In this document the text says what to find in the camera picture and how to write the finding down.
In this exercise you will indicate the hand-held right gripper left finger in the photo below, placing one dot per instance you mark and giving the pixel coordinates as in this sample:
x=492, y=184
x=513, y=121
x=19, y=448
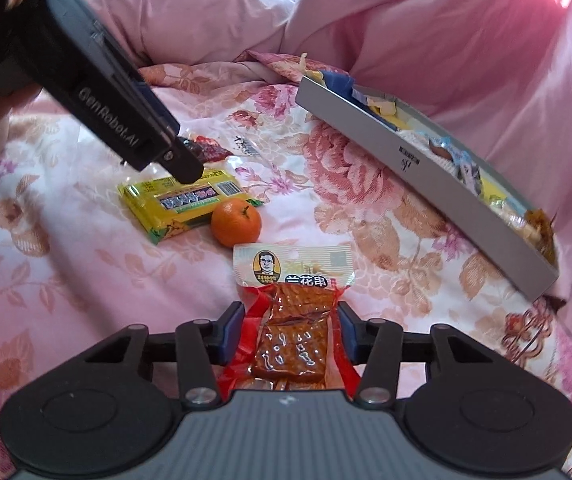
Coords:
x=231, y=332

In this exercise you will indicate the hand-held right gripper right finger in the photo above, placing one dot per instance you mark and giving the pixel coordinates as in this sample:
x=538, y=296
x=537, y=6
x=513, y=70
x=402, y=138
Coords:
x=348, y=330

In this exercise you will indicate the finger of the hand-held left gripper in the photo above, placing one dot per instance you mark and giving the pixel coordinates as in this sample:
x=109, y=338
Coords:
x=158, y=110
x=186, y=162

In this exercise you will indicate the yellow green snack packet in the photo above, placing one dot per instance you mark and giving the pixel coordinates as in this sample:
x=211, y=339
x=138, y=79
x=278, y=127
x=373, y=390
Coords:
x=166, y=205

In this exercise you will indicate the red brown snack packet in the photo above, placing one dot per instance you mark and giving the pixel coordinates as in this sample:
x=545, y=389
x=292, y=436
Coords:
x=291, y=350

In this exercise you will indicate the grey cardboard box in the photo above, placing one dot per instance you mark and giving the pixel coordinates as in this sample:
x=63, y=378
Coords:
x=416, y=180

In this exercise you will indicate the dark red snack packet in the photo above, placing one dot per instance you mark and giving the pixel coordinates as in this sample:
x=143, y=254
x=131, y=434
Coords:
x=213, y=150

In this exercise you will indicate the small clear packet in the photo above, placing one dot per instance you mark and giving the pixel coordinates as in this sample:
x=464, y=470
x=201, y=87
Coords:
x=247, y=147

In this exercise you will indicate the tangerine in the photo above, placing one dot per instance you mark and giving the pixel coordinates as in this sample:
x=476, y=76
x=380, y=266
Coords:
x=233, y=225

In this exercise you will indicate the floral pink blanket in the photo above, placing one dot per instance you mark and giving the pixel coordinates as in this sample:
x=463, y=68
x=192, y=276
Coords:
x=91, y=270

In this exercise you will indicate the blue yellow snack bag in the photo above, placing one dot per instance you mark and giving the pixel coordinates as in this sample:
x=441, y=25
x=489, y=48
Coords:
x=338, y=82

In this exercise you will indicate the blue yellow circle-print packet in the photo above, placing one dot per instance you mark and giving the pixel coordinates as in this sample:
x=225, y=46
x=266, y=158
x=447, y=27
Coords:
x=496, y=192

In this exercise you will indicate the pale snack packet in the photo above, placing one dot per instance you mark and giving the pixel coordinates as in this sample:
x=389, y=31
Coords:
x=416, y=136

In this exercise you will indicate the pink quilt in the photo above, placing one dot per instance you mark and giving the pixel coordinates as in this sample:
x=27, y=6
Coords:
x=416, y=20

